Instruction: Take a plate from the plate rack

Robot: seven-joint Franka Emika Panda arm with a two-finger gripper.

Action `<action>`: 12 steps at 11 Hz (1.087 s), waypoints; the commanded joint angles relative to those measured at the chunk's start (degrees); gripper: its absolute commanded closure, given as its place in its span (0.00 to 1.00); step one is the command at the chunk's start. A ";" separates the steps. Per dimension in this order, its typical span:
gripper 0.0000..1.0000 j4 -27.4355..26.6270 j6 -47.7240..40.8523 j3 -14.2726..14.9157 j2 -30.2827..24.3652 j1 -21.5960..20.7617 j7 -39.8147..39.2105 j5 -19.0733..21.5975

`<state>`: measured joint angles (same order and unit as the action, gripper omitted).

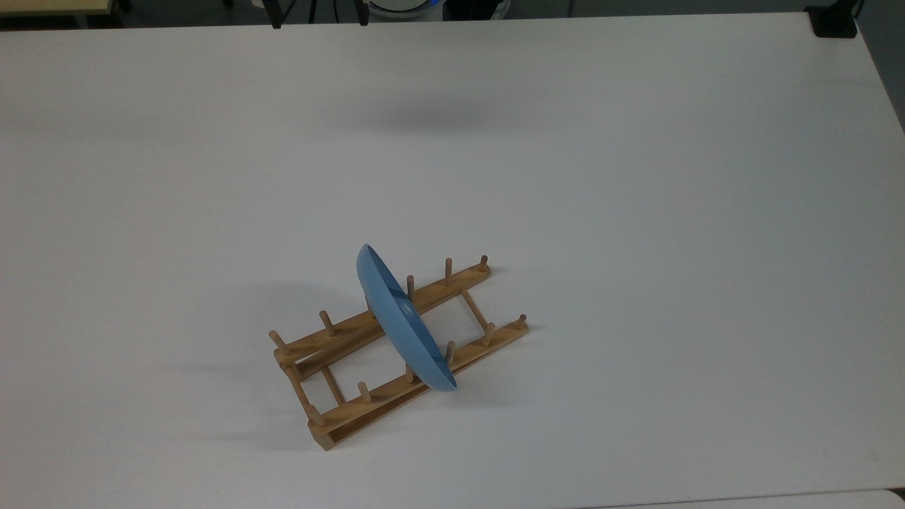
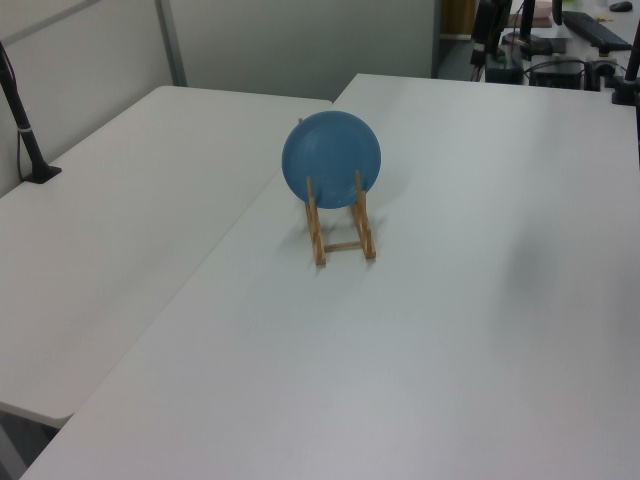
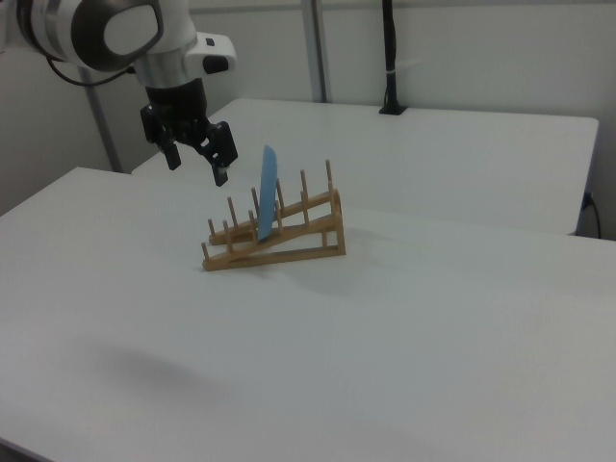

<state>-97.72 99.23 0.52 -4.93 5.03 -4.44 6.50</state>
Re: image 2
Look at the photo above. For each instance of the black flat box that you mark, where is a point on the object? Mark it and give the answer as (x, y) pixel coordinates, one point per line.
(555, 75)

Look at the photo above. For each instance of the black monitor stand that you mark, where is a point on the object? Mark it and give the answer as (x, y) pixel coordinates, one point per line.
(528, 20)

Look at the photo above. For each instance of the brown wooden panel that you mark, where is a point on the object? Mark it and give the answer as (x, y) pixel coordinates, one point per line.
(456, 17)

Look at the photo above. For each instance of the black keyboard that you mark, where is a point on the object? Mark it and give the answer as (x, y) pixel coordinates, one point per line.
(595, 30)

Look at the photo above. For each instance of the grey partition post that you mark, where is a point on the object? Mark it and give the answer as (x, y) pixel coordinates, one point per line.
(170, 40)

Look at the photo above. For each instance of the wooden plate rack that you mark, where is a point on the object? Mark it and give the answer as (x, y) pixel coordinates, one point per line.
(316, 235)

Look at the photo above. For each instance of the pink box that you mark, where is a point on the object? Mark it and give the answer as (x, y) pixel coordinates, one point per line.
(541, 9)

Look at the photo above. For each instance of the black computer mouse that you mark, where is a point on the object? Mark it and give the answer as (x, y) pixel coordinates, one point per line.
(620, 6)

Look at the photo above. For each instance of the black camera stand pole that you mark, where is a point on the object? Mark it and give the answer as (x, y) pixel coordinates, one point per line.
(24, 132)

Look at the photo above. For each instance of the dark green box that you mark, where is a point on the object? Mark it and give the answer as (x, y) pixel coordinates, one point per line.
(502, 72)

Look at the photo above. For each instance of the black pole with table clamp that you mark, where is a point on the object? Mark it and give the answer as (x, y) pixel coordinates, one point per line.
(625, 92)

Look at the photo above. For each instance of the blue round plate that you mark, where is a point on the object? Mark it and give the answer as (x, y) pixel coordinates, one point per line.
(325, 150)

